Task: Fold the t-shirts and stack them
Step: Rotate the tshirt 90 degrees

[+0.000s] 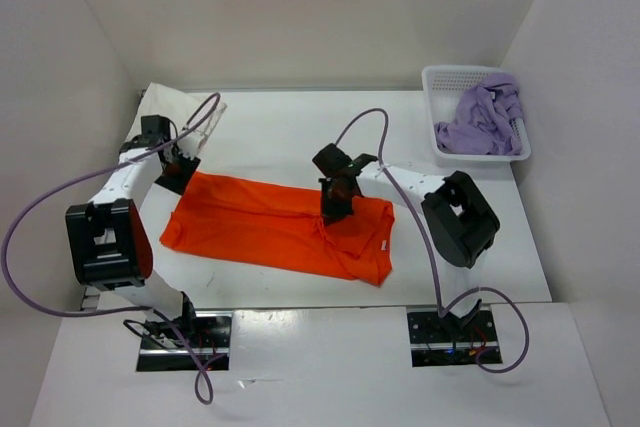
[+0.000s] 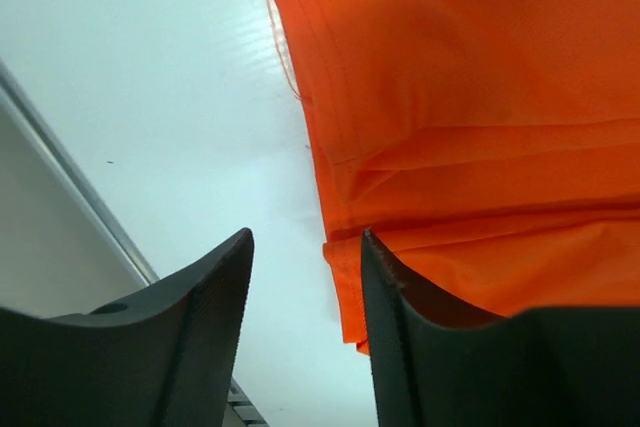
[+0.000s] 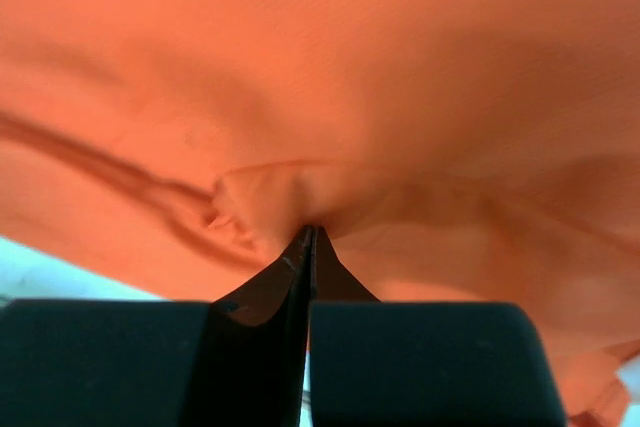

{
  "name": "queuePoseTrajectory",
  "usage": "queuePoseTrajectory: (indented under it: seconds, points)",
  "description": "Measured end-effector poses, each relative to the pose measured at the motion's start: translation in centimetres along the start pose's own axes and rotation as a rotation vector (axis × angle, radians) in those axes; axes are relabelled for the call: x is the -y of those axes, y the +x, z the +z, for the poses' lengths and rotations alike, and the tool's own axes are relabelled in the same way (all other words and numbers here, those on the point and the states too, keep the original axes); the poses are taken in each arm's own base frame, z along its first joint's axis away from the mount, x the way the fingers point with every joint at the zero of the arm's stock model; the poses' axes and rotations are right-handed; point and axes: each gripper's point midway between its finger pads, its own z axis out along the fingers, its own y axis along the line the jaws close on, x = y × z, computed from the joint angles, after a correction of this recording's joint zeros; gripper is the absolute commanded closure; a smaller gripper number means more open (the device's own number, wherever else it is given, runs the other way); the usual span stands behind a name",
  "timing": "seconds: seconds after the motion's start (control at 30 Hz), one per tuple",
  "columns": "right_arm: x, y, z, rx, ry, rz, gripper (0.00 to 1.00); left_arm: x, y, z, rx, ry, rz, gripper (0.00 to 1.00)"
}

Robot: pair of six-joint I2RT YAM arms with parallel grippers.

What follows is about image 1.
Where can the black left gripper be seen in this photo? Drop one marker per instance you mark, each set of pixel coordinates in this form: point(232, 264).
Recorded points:
point(189, 167)

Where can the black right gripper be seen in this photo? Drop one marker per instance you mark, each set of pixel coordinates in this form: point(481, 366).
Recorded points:
point(330, 212)

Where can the orange t shirt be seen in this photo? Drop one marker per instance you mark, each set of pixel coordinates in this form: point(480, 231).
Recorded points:
point(239, 220)

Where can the white t shirt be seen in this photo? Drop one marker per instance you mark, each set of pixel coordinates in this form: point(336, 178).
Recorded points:
point(188, 113)

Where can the lavender t shirt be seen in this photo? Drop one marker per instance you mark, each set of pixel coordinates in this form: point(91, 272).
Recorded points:
point(482, 124)

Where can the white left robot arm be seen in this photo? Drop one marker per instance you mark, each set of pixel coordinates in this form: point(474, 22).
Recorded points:
point(110, 248)

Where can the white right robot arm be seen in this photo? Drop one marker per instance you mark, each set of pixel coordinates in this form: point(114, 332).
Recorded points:
point(453, 217)

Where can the white plastic laundry basket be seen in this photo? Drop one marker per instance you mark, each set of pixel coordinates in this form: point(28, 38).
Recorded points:
point(443, 86)

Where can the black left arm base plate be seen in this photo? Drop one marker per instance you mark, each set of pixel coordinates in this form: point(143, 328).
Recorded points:
point(160, 350)

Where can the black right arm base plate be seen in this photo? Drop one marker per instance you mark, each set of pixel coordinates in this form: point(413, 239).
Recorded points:
point(434, 343)

